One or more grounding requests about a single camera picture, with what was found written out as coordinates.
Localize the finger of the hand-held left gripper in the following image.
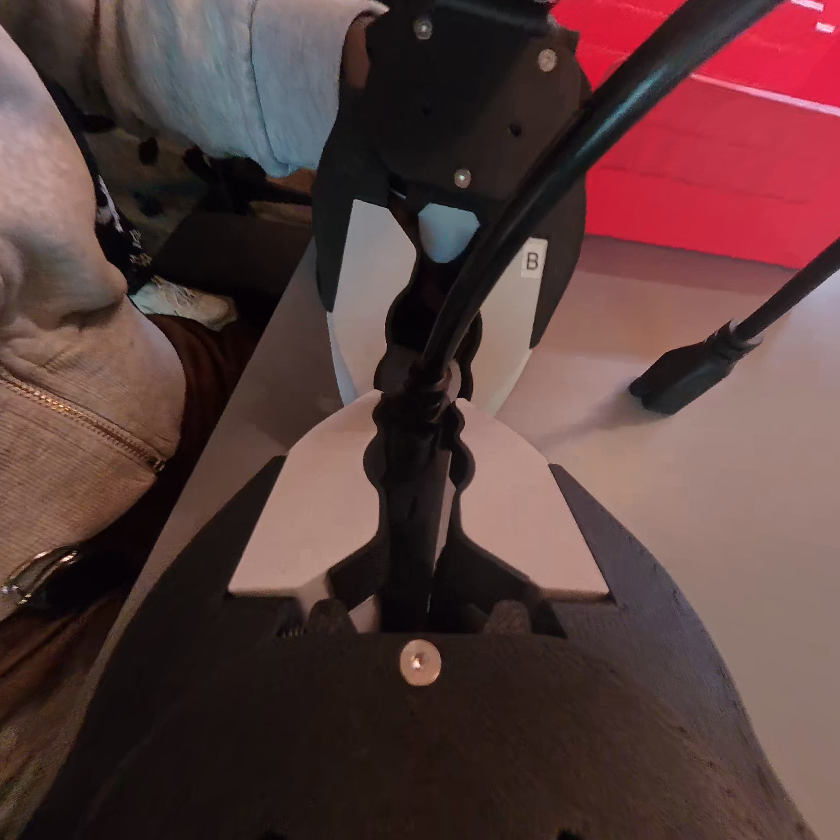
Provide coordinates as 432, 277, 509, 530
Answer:
459, 222, 550, 416
325, 199, 422, 411

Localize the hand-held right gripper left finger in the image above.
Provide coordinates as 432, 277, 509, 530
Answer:
226, 390, 393, 598

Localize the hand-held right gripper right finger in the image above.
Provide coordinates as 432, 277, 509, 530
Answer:
451, 398, 609, 597

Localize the black power plug with cable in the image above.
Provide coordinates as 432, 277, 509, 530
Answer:
377, 0, 785, 460

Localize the dark chair seat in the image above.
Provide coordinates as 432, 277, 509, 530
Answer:
154, 210, 315, 316

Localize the office chair base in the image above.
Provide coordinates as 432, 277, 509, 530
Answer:
182, 147, 315, 214

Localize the white shoe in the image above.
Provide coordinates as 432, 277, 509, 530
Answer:
130, 274, 238, 332

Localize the person's beige zip hoodie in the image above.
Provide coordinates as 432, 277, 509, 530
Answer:
0, 20, 188, 624

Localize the black rectangular plug with cable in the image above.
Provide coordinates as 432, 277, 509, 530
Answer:
629, 239, 840, 416

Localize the black lanyard strap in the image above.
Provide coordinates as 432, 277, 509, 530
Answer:
46, 79, 155, 293

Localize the metal ring clip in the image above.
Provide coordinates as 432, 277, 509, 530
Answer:
0, 546, 81, 608

